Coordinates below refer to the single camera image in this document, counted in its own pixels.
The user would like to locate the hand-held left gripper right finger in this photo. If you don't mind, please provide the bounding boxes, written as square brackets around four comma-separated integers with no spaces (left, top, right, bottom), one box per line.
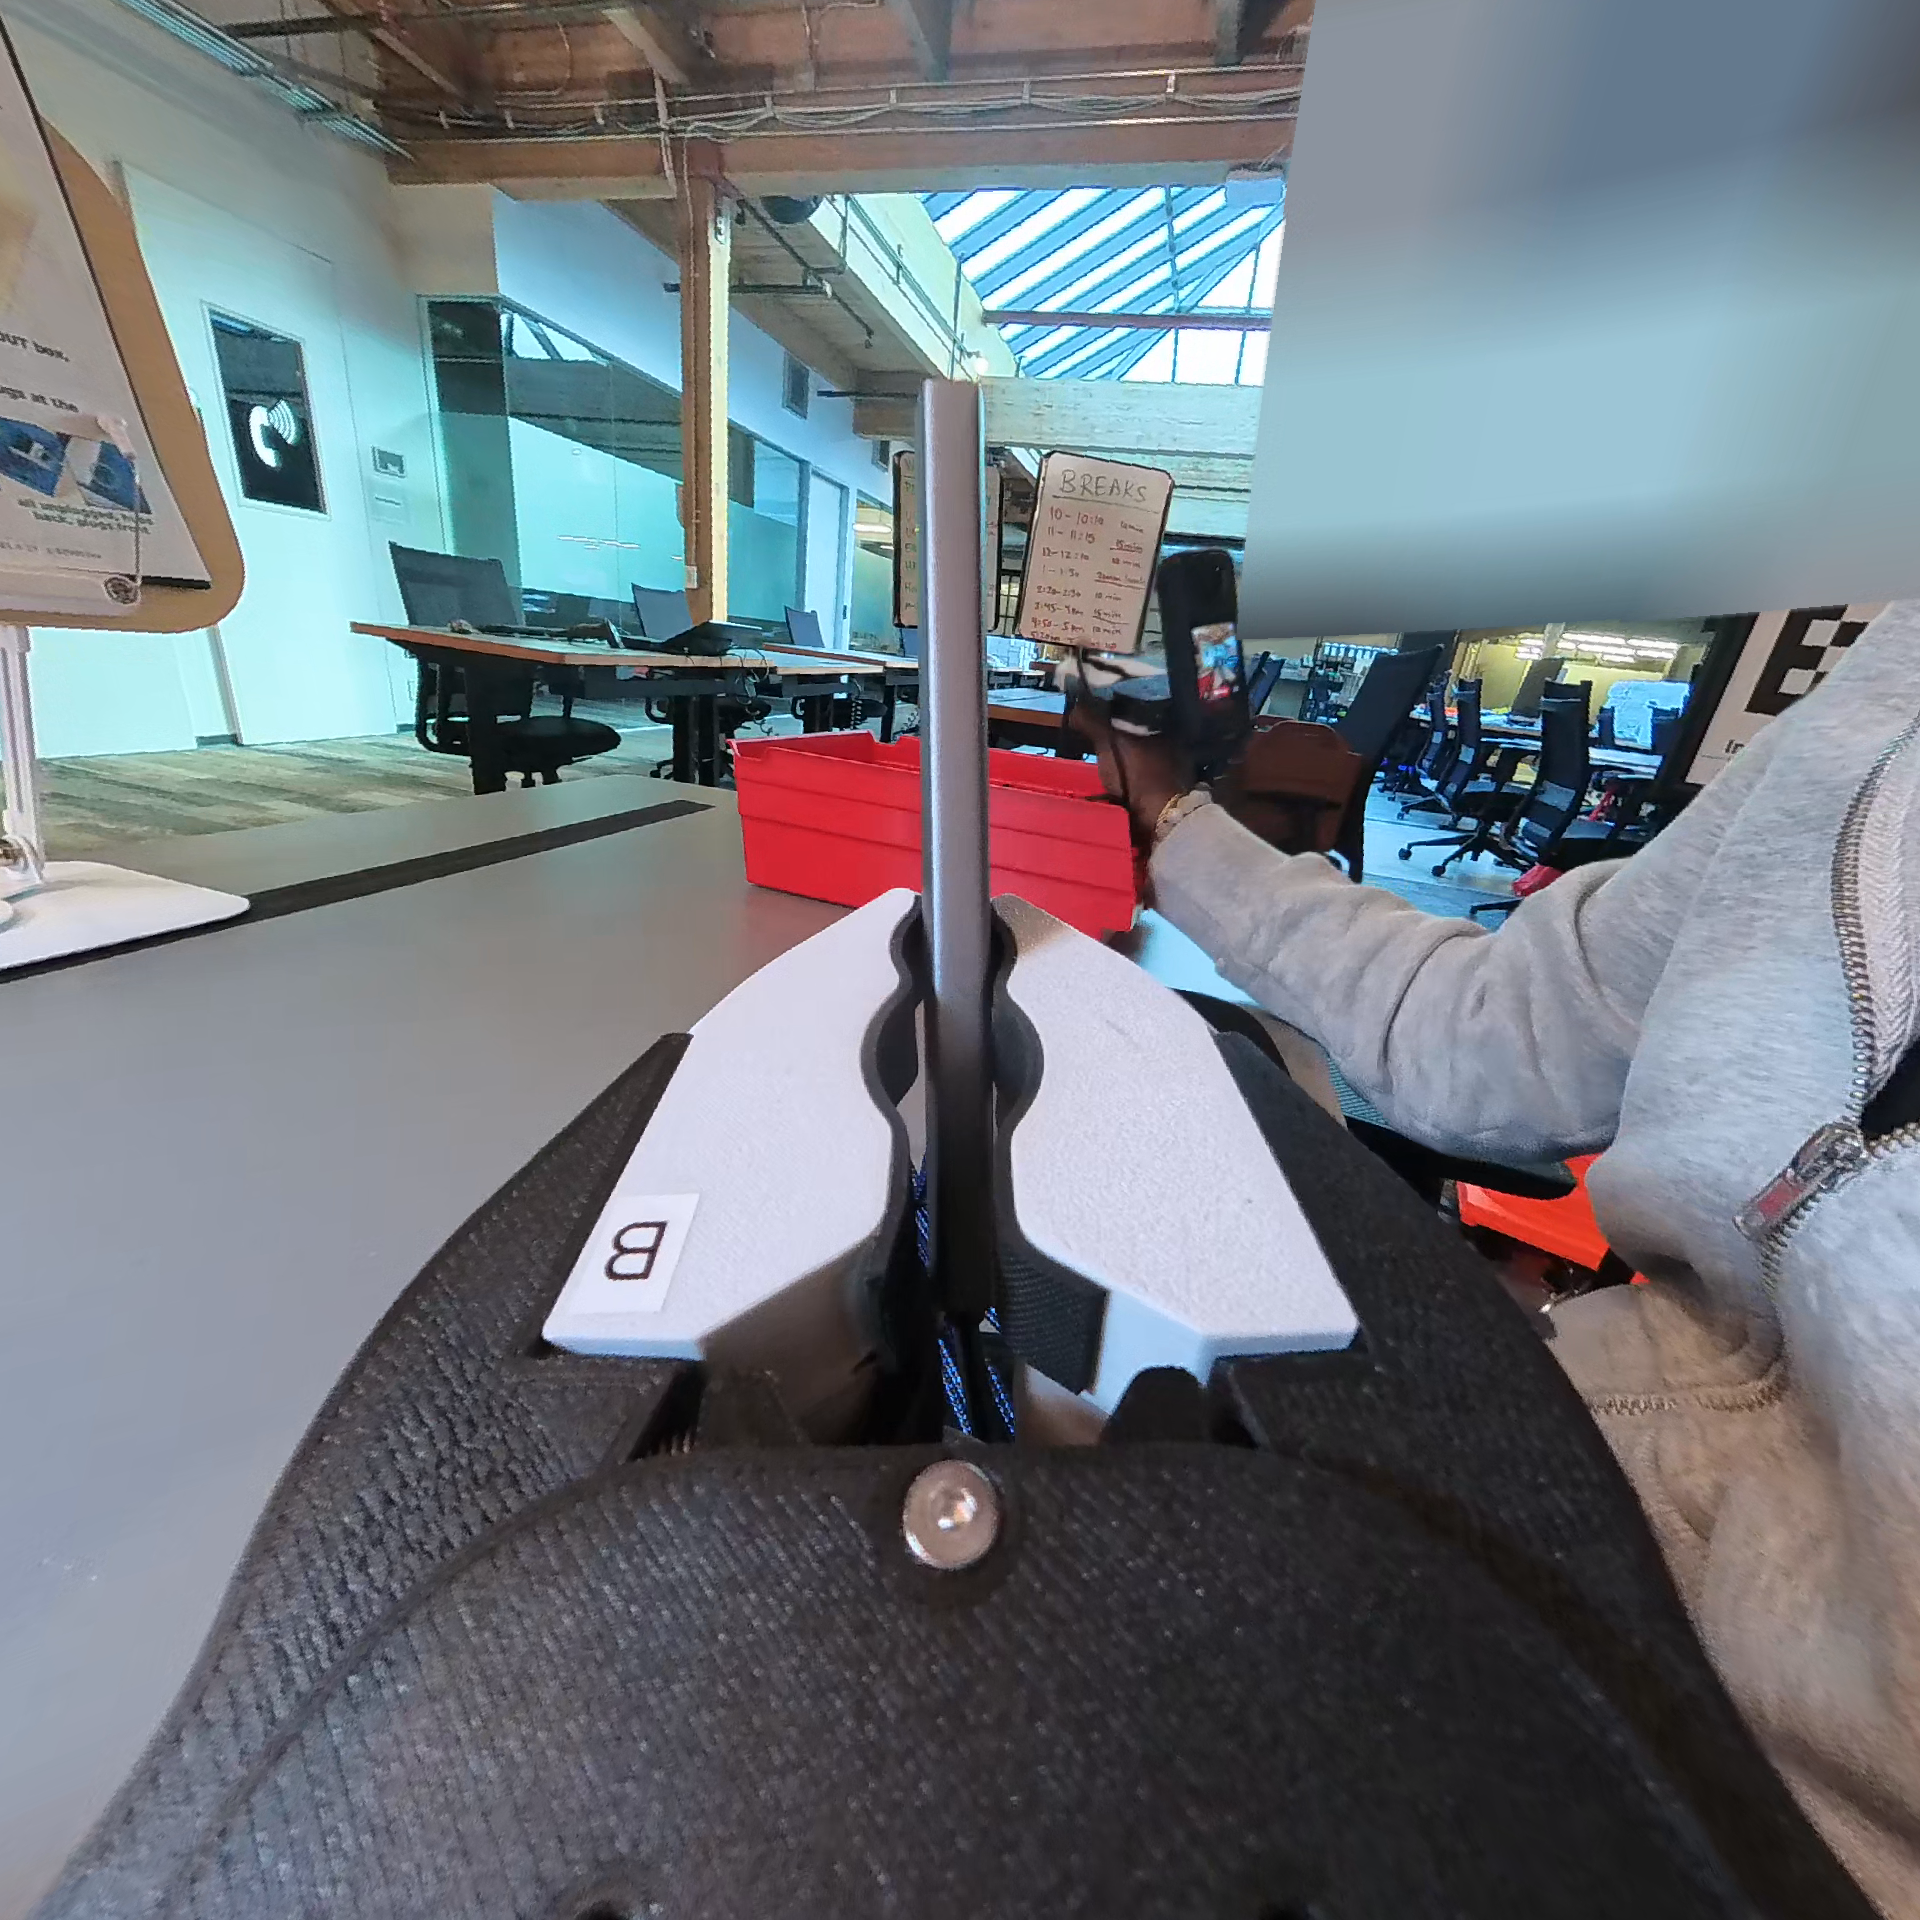
[991,893,1364,1420]

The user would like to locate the handwritten whiteboard sign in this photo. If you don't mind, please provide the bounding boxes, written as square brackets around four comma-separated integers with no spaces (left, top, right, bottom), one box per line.
[1011,449,1177,652]

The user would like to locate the black phone icon sign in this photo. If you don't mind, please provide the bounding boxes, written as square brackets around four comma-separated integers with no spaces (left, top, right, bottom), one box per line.
[205,307,329,518]

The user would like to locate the person's right hand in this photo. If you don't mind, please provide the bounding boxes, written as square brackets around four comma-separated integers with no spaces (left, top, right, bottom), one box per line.
[1101,728,1217,857]

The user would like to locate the person's right forearm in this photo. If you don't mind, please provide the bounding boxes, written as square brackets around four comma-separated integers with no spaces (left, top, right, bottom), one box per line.
[1142,803,1519,1154]

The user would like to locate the row of black office chairs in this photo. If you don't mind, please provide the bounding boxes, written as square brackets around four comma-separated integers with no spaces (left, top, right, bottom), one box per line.
[1244,635,1669,919]

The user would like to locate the red plastic object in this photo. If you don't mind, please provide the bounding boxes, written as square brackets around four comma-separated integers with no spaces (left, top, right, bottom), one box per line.
[1456,1154,1644,1292]

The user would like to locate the grey usb hub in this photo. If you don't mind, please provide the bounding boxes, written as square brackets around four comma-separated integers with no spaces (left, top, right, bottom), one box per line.
[914,378,1000,1323]

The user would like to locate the printed marker sign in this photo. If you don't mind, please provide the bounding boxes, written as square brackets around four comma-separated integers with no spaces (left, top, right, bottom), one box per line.
[1692,603,1894,790]

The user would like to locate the black office chair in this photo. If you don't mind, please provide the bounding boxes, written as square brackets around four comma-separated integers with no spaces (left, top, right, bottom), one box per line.
[390,537,623,792]

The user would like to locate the person in grey hoodie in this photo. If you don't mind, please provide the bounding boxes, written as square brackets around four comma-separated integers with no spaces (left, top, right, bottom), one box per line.
[1337,599,1920,1920]

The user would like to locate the small whiteboard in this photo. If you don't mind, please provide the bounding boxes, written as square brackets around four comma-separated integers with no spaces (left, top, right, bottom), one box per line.
[891,446,1007,633]

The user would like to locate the red plastic bin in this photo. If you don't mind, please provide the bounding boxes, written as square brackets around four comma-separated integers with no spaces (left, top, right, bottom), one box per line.
[731,731,1146,939]

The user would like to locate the long wooden desk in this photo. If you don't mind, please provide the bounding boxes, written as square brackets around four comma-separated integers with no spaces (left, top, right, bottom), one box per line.
[352,616,919,790]

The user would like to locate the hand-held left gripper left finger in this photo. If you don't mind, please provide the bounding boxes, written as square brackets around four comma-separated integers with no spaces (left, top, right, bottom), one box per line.
[538,888,923,1447]

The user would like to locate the white sign stand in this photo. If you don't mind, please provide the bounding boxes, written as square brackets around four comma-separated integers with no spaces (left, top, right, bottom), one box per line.
[0,21,247,971]

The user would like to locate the wooden support post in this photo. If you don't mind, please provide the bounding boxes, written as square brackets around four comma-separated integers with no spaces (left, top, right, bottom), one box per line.
[678,174,731,622]

